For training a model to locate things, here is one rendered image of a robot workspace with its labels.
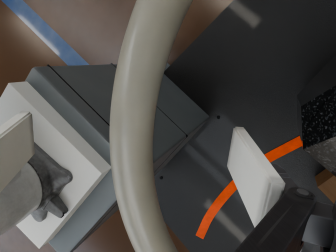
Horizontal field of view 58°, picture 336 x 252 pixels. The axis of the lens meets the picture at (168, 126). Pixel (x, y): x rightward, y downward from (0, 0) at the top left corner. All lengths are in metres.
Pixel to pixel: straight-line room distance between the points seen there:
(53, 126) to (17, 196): 0.18
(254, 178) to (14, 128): 0.13
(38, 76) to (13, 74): 1.24
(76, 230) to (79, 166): 0.23
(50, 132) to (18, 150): 0.60
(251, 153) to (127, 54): 0.09
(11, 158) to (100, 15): 1.54
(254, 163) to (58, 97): 0.71
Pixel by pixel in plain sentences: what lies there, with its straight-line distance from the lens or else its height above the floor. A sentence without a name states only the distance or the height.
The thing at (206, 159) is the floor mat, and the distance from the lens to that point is 1.53.
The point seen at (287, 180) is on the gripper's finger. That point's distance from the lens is 0.16.
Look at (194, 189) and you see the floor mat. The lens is 1.60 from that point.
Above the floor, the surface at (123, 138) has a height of 1.26.
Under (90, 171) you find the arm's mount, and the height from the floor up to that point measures 0.85.
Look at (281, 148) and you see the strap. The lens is 1.46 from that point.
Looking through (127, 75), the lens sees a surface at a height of 1.27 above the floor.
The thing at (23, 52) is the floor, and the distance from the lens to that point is 2.02.
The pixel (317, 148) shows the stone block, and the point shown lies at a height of 0.60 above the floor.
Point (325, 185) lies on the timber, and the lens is 1.40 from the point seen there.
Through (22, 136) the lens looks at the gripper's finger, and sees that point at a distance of 0.20.
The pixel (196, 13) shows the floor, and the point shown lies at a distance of 1.49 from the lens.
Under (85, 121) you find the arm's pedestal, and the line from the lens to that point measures 0.79.
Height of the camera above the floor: 1.43
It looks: 66 degrees down
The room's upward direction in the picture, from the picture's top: 121 degrees counter-clockwise
